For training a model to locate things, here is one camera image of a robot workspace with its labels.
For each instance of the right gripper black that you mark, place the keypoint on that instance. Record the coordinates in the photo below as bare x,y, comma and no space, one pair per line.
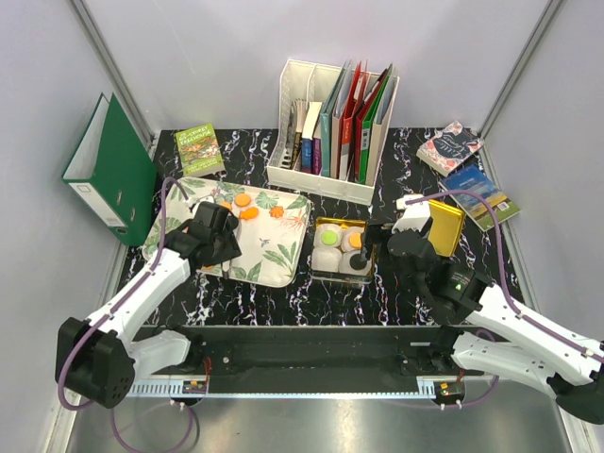
377,234

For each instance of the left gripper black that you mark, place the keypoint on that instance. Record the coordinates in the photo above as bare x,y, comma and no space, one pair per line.
231,248

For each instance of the orange round patterned cookie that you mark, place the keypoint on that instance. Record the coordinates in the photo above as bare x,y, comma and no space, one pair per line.
355,240

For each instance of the black sandwich cookie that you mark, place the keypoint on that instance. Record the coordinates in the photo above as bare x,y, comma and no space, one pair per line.
356,262

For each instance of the gold cookie tin base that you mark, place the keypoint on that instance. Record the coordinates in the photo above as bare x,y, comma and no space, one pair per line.
338,277

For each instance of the metal serving tongs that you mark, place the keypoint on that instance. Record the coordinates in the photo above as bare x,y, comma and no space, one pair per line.
226,269

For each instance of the green sandwich cookie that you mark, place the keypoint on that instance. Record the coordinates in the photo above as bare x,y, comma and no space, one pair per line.
329,237

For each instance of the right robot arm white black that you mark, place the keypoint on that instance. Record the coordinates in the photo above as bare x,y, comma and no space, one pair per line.
481,326

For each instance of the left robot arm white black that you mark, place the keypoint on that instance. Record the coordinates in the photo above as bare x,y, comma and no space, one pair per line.
100,358

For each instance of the white paper cup back right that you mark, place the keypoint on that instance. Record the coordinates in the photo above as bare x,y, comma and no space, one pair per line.
347,231

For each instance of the white paper cup back left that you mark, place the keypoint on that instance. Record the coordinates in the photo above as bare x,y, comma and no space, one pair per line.
325,226

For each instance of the orange fish shaped cookie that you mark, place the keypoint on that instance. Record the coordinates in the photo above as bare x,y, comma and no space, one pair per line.
249,214

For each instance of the orange round sandwich cookie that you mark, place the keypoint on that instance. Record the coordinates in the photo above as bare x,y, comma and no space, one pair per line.
242,200

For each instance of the white paper cup front left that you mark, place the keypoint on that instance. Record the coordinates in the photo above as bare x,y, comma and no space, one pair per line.
326,259

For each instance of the floral patterned serving tray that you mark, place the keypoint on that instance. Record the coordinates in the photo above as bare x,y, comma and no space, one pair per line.
270,247

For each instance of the orange shell shaped cookie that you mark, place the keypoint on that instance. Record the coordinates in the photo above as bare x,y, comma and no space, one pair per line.
277,212

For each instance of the gold tin lid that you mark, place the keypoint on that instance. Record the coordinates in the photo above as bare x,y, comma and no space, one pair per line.
445,231

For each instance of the green treehouse paperback book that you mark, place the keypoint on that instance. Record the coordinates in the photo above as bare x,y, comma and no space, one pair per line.
199,151

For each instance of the blue landscape cover book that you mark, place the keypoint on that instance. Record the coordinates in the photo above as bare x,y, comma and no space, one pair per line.
473,180

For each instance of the floral cover paperback book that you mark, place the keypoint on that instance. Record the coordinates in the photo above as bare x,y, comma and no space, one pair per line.
449,148

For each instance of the white desk file organizer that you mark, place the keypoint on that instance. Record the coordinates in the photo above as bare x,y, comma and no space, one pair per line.
332,128

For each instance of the green lever arch binder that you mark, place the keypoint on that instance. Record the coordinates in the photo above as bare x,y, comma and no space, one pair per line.
111,171

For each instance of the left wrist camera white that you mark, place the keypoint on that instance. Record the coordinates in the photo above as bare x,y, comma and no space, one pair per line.
192,203

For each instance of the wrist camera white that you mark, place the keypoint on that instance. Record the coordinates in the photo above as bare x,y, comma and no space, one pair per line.
414,215
192,203

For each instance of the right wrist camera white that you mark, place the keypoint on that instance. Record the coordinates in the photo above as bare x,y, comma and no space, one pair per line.
414,215

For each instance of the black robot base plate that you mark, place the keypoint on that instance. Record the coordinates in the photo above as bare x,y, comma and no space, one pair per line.
376,362

